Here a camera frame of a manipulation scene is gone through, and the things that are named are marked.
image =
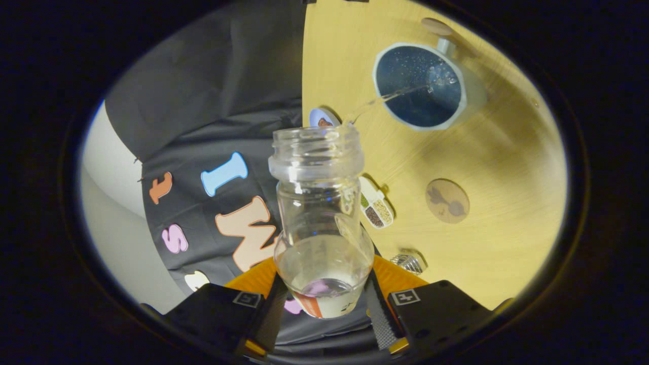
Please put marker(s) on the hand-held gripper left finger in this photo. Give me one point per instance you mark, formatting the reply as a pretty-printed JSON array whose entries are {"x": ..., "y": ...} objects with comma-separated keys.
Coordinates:
[{"x": 271, "y": 317}]

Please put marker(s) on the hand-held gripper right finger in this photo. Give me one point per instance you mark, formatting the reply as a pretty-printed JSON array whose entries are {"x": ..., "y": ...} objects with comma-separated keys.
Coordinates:
[{"x": 379, "y": 317}]

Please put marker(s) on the clear glass juice bottle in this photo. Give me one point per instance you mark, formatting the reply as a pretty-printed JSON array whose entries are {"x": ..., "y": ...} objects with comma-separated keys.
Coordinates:
[{"x": 319, "y": 213}]

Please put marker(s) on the round wooden coaster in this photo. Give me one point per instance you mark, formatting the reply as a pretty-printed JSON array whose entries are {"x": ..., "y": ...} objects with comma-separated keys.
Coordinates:
[{"x": 447, "y": 201}]

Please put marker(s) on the ribbed metal container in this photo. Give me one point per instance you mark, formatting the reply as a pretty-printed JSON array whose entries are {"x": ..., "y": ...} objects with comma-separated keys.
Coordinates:
[{"x": 408, "y": 263}]

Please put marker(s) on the white divided grain dish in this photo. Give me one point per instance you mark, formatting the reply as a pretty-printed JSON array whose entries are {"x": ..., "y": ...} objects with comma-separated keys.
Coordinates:
[{"x": 377, "y": 210}]

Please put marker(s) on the brown cookie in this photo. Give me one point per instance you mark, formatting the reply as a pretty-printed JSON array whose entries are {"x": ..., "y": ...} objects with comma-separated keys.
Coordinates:
[{"x": 324, "y": 122}]

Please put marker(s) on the wooden table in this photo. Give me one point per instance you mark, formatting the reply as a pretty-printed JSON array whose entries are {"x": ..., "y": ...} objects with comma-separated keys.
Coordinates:
[{"x": 497, "y": 152}]

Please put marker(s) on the light blue plate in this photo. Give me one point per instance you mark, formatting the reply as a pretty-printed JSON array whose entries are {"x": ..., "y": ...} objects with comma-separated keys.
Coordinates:
[{"x": 317, "y": 114}]

